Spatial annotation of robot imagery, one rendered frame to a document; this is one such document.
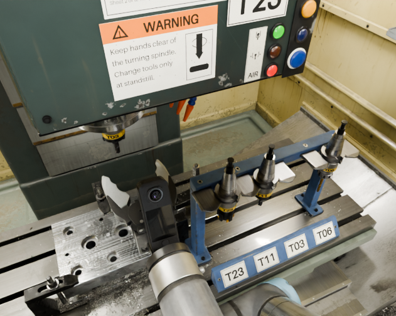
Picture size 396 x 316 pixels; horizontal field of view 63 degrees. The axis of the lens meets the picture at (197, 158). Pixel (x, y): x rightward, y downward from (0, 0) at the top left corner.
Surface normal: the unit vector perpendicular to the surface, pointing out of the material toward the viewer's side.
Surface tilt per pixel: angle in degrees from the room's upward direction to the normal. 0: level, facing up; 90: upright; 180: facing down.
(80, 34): 90
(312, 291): 7
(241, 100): 90
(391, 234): 24
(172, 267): 6
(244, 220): 0
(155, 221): 61
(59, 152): 90
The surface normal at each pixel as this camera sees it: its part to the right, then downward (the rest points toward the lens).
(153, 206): 0.35, 0.21
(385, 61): -0.91, 0.29
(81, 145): 0.43, 0.62
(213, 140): 0.00, -0.73
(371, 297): -0.37, -0.55
